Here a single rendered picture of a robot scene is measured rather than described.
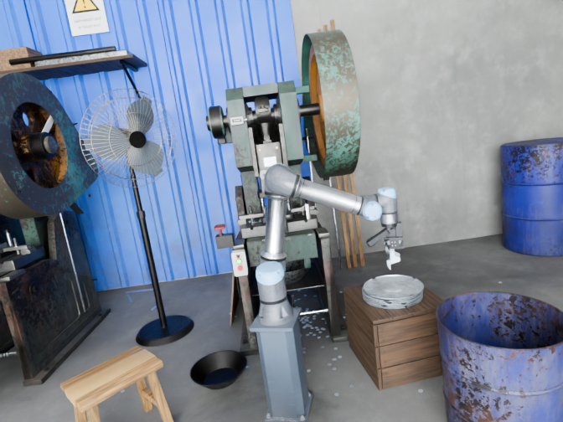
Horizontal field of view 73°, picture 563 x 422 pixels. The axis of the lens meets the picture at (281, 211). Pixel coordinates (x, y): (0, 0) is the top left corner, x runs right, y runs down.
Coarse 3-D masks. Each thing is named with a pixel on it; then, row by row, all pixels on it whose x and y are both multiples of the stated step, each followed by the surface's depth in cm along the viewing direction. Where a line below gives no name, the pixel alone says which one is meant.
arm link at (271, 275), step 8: (264, 264) 162; (272, 264) 161; (280, 264) 160; (256, 272) 157; (264, 272) 155; (272, 272) 155; (280, 272) 156; (264, 280) 155; (272, 280) 154; (280, 280) 155; (264, 288) 155; (272, 288) 155; (280, 288) 156; (264, 296) 156; (272, 296) 155; (280, 296) 156
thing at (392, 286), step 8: (368, 280) 201; (376, 280) 200; (384, 280) 199; (392, 280) 198; (400, 280) 196; (408, 280) 195; (416, 280) 194; (368, 288) 193; (376, 288) 191; (384, 288) 189; (392, 288) 187; (400, 288) 186; (408, 288) 186; (416, 288) 185; (376, 296) 181; (384, 296) 181; (392, 296) 180; (400, 296) 179; (408, 296) 176
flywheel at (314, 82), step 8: (312, 48) 217; (312, 56) 222; (312, 64) 233; (312, 72) 239; (312, 80) 244; (312, 88) 248; (320, 88) 231; (312, 96) 251; (320, 96) 220; (320, 104) 218; (320, 112) 222; (312, 120) 259; (320, 120) 226; (320, 128) 254; (320, 136) 252; (320, 144) 249; (320, 152) 245
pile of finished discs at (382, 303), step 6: (366, 294) 188; (372, 294) 187; (420, 294) 182; (366, 300) 187; (372, 300) 182; (378, 300) 180; (384, 300) 179; (390, 300) 178; (396, 300) 178; (402, 300) 176; (408, 300) 178; (414, 300) 178; (420, 300) 181; (378, 306) 180; (384, 306) 180; (390, 306) 177; (396, 306) 177; (402, 306) 177; (408, 306) 177
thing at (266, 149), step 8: (264, 144) 220; (272, 144) 220; (280, 144) 220; (256, 152) 221; (264, 152) 221; (272, 152) 221; (280, 152) 221; (264, 160) 221; (272, 160) 222; (280, 160) 222; (264, 168) 222; (264, 176) 222; (264, 184) 224; (264, 192) 225
